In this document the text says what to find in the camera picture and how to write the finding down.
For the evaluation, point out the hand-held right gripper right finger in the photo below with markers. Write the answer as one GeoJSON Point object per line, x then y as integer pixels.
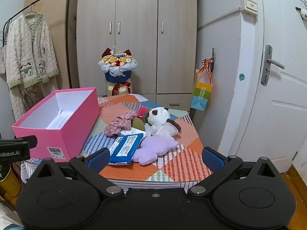
{"type": "Point", "coordinates": [211, 158]}

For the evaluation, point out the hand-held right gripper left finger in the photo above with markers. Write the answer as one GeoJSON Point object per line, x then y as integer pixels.
{"type": "Point", "coordinates": [99, 157]}

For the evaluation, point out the blue wet wipes pack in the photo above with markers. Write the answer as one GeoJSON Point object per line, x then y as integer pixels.
{"type": "Point", "coordinates": [124, 149]}

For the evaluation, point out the pink cardboard box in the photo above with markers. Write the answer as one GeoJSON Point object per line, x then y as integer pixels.
{"type": "Point", "coordinates": [72, 134]}

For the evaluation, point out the pink floral scrunchie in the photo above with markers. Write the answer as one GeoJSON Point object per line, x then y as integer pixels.
{"type": "Point", "coordinates": [118, 124]}

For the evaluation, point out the white tissue pack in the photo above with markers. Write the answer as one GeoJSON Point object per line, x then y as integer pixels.
{"type": "Point", "coordinates": [130, 131]}

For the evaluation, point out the green egg sponge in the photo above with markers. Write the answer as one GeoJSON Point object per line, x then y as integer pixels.
{"type": "Point", "coordinates": [138, 124]}

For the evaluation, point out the purple plush cloth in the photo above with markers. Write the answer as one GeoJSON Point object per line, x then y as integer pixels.
{"type": "Point", "coordinates": [153, 148]}

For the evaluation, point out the pink strawberry plush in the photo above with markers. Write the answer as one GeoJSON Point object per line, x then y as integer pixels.
{"type": "Point", "coordinates": [142, 111]}

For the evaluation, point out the white panda plush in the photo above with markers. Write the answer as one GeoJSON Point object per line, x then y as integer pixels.
{"type": "Point", "coordinates": [158, 118]}

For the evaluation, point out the patchwork blanket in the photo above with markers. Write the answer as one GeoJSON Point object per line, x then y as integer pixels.
{"type": "Point", "coordinates": [182, 163]}

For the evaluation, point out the yellow container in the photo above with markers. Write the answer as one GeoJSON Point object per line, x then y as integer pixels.
{"type": "Point", "coordinates": [10, 184]}

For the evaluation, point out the white paper sheet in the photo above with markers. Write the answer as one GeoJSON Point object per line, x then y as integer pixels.
{"type": "Point", "coordinates": [60, 121]}

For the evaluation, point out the colourful paper gift bag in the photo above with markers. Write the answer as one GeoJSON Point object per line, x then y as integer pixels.
{"type": "Point", "coordinates": [201, 93]}

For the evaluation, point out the white door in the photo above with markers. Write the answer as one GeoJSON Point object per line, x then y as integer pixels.
{"type": "Point", "coordinates": [283, 115]}

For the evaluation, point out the blue round sticker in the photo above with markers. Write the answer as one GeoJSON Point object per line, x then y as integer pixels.
{"type": "Point", "coordinates": [241, 77]}

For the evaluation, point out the beige tote bag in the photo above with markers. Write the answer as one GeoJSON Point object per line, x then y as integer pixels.
{"type": "Point", "coordinates": [2, 60]}

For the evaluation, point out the flower bouquet blue wrap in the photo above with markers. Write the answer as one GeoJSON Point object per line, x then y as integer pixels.
{"type": "Point", "coordinates": [117, 64]}

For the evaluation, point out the white fuzzy cardigan green trim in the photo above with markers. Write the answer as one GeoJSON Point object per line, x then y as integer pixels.
{"type": "Point", "coordinates": [31, 50]}

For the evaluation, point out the black metal clothes rack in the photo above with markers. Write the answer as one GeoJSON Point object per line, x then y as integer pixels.
{"type": "Point", "coordinates": [69, 28]}

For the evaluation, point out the small white hanging plush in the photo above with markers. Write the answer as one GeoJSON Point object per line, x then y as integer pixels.
{"type": "Point", "coordinates": [303, 14]}

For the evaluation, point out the black wall hook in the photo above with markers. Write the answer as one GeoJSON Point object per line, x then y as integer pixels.
{"type": "Point", "coordinates": [213, 52]}

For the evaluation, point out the cream light switch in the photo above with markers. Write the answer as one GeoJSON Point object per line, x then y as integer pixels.
{"type": "Point", "coordinates": [249, 4]}

